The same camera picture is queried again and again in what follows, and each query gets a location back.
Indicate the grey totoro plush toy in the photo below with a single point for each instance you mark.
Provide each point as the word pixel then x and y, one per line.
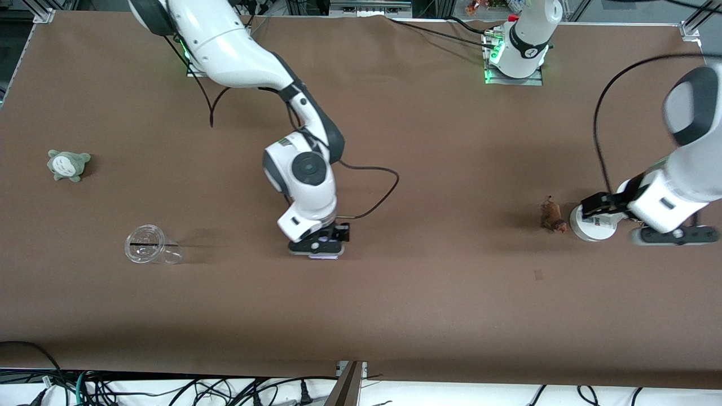
pixel 67 165

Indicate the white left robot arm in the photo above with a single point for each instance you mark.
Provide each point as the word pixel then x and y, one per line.
pixel 677 186

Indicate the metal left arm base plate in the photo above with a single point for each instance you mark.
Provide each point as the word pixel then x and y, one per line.
pixel 533 81

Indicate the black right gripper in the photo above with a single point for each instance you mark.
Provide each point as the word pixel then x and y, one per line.
pixel 340 232

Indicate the clear plastic cup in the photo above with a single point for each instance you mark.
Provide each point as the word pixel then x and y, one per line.
pixel 144 245

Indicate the white round desk lamp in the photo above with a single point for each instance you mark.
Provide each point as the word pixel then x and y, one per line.
pixel 589 228

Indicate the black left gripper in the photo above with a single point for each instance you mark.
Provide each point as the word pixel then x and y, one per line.
pixel 619 198

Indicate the aluminium corner profile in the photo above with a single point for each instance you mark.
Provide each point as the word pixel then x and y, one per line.
pixel 44 16
pixel 695 25

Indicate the aluminium frame post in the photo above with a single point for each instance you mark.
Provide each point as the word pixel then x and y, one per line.
pixel 345 389

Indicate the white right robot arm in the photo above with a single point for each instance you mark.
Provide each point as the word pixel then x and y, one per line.
pixel 225 39

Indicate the brown table cover mat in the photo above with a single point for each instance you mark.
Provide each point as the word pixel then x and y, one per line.
pixel 361 310

